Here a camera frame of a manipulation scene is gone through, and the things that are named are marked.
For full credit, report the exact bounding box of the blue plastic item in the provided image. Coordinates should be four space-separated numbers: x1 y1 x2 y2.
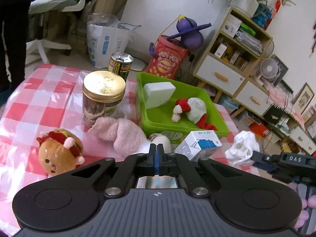
253 4 272 30

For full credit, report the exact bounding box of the cookie jar with gold lid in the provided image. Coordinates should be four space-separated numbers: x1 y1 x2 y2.
82 71 126 129

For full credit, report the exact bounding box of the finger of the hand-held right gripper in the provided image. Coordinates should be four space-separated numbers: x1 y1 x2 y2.
252 150 281 173

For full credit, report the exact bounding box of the orange box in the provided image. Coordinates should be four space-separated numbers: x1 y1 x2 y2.
249 123 269 137

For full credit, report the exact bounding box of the white foam sponge block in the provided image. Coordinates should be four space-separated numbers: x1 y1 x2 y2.
143 81 176 109

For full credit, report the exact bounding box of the person's right hand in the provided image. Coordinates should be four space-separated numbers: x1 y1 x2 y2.
289 183 316 230

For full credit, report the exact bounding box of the black box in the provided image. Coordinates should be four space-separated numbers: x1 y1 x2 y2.
263 105 288 126

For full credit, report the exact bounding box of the pink lace cloth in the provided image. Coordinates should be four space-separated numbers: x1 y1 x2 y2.
263 79 316 129

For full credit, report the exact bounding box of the green plastic bin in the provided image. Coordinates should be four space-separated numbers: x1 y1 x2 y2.
136 71 230 144

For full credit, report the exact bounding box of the blue lid storage box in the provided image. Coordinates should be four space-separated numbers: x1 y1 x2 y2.
217 94 241 115

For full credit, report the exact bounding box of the burger plush toy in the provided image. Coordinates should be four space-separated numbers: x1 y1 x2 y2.
36 128 85 177

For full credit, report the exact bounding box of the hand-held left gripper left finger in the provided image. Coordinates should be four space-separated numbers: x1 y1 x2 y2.
70 143 158 198

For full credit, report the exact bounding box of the black garment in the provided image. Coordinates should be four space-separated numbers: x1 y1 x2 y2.
0 0 42 105

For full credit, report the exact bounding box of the white cloth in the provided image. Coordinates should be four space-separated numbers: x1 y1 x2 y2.
225 130 261 166

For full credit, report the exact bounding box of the small white fan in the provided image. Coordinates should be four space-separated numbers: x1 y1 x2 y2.
255 59 279 84

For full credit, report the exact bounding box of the pink fluffy cloth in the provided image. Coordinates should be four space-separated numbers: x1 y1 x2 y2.
87 117 151 157

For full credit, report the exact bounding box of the yellow toy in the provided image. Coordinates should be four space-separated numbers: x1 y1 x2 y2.
223 45 235 61

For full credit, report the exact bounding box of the brown cardboard box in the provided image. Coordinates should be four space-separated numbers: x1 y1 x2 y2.
233 51 250 71

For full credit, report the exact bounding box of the white bathroom scale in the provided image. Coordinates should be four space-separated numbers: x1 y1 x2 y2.
130 55 146 71

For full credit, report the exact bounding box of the purple hopper ball toy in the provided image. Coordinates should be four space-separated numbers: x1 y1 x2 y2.
160 15 212 48

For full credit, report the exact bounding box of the tall wooden shelf cabinet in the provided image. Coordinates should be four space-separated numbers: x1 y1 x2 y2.
193 6 273 104

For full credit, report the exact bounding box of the large white box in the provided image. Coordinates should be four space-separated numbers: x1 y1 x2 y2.
223 13 242 37

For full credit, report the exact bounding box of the dark picture frame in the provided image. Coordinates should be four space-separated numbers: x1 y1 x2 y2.
269 54 289 84

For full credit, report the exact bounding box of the black and yellow can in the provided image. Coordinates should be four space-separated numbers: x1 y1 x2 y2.
109 53 134 82

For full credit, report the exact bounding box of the low wooden drawer cabinet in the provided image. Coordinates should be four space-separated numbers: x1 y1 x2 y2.
231 75 294 119

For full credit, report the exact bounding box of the red snack bucket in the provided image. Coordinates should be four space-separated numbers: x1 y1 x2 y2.
147 35 190 80

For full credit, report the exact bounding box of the pink checkered tablecloth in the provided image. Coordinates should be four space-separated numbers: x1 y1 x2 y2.
0 64 260 237

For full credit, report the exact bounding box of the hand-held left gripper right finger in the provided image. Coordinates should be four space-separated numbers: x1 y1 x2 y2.
157 143 247 197

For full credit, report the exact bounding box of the clear plastic bag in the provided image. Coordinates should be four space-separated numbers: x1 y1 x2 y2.
87 13 119 27

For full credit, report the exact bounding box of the white paper bag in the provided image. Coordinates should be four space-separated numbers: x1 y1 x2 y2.
86 22 142 69

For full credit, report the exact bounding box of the white office chair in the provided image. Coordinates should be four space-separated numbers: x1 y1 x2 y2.
26 0 99 63

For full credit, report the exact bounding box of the red and white santa plush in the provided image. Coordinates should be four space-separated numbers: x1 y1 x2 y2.
171 97 218 131

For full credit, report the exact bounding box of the green packet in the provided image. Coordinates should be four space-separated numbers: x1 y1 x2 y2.
241 23 256 35

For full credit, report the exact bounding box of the small white box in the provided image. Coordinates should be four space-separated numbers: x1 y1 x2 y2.
214 43 228 57

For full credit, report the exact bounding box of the wooden picture frame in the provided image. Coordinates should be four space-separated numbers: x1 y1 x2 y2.
292 83 315 115

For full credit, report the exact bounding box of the small white plush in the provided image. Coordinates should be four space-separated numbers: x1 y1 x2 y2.
149 133 171 153

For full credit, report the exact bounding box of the blue and white milk carton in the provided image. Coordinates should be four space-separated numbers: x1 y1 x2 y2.
173 130 222 162

